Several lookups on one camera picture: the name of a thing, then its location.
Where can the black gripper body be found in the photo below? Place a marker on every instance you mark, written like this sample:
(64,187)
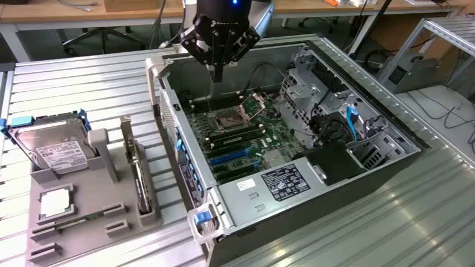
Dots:
(223,16)

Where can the RAM memory stick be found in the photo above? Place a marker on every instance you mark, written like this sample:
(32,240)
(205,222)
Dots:
(139,172)

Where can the brown cardboard box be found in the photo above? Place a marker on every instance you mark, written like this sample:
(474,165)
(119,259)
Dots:
(129,5)

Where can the perforated silver disk cage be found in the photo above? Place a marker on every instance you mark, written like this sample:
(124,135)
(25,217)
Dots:
(296,91)

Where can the black office chair base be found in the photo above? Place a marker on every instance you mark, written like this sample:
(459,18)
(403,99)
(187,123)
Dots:
(325,20)
(105,34)

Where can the metal socket cover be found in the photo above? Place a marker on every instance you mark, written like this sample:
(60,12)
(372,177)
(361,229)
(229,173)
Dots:
(253,105)

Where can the wooden desk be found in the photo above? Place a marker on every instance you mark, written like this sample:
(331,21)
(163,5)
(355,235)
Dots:
(333,11)
(55,14)

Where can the orange white small box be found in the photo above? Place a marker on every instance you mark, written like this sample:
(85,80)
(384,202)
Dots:
(333,2)

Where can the CPU socket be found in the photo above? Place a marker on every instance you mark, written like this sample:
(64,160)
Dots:
(228,121)

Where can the green motherboard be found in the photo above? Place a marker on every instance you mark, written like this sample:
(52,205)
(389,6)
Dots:
(273,133)

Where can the blue expansion slot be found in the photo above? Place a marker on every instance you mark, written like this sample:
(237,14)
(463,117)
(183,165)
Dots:
(228,156)

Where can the silver chipset heatsink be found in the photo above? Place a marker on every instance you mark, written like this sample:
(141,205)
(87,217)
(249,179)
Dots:
(277,159)

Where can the black expansion slot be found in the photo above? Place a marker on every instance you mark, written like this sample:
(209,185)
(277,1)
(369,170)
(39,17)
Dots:
(235,169)

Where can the grey box device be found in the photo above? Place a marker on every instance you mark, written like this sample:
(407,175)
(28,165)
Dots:
(411,75)

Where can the black plastic shroud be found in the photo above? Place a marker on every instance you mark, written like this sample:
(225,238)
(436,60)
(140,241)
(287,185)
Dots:
(329,164)

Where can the hard disk in blue carrier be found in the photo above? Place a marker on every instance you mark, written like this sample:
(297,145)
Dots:
(55,147)

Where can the silver disk bay tray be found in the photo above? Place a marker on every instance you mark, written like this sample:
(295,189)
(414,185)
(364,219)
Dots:
(375,155)

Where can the silver power supply unit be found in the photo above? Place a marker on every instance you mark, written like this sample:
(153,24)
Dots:
(252,194)

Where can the open black PC case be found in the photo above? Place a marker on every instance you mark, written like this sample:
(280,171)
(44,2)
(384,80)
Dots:
(333,200)

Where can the grey parts rack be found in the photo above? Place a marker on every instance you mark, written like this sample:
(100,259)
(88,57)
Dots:
(92,200)

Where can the blue case latch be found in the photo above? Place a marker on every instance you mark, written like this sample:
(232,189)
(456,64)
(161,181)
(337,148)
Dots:
(201,217)

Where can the silver CPU chip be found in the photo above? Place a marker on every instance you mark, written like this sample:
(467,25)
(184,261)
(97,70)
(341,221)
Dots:
(55,203)

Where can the green RAM stick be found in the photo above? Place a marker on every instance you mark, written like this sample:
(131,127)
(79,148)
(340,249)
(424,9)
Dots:
(79,220)

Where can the aluminium profile frame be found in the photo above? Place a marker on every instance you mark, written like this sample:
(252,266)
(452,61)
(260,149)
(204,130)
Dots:
(444,29)

